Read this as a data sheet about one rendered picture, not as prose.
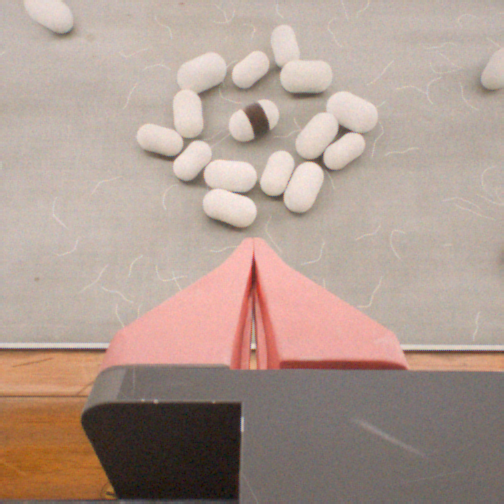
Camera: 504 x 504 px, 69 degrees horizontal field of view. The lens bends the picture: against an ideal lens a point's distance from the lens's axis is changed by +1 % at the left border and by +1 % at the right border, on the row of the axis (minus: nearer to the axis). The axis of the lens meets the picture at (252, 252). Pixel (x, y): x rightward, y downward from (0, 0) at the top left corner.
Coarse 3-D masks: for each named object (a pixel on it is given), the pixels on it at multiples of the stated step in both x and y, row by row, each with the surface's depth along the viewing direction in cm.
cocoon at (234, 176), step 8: (216, 160) 25; (224, 160) 25; (208, 168) 24; (216, 168) 24; (224, 168) 24; (232, 168) 24; (240, 168) 24; (248, 168) 24; (208, 176) 24; (216, 176) 24; (224, 176) 24; (232, 176) 24; (240, 176) 24; (248, 176) 24; (256, 176) 25; (208, 184) 25; (216, 184) 24; (224, 184) 24; (232, 184) 24; (240, 184) 24; (248, 184) 24
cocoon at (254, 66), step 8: (248, 56) 27; (256, 56) 26; (264, 56) 27; (240, 64) 26; (248, 64) 26; (256, 64) 26; (264, 64) 27; (232, 72) 27; (240, 72) 26; (248, 72) 26; (256, 72) 27; (264, 72) 27; (240, 80) 27; (248, 80) 27; (256, 80) 27
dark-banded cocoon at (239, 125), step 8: (264, 104) 25; (272, 104) 25; (240, 112) 25; (272, 112) 25; (232, 120) 25; (240, 120) 25; (248, 120) 25; (272, 120) 25; (232, 128) 25; (240, 128) 25; (248, 128) 25; (240, 136) 25; (248, 136) 25
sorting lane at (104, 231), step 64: (0, 0) 30; (64, 0) 30; (128, 0) 30; (192, 0) 30; (256, 0) 30; (320, 0) 30; (384, 0) 30; (448, 0) 30; (0, 64) 28; (64, 64) 28; (128, 64) 28; (384, 64) 28; (448, 64) 28; (0, 128) 27; (64, 128) 27; (128, 128) 27; (384, 128) 27; (448, 128) 27; (0, 192) 26; (64, 192) 26; (128, 192) 26; (192, 192) 26; (256, 192) 26; (320, 192) 26; (384, 192) 26; (448, 192) 26; (0, 256) 25; (64, 256) 25; (128, 256) 25; (192, 256) 25; (320, 256) 25; (384, 256) 25; (448, 256) 25; (0, 320) 24; (64, 320) 24; (128, 320) 24; (384, 320) 24; (448, 320) 24
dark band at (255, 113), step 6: (246, 108) 25; (252, 108) 25; (258, 108) 25; (246, 114) 25; (252, 114) 25; (258, 114) 25; (264, 114) 25; (252, 120) 25; (258, 120) 25; (264, 120) 25; (252, 126) 25; (258, 126) 25; (264, 126) 25; (258, 132) 25; (264, 132) 26
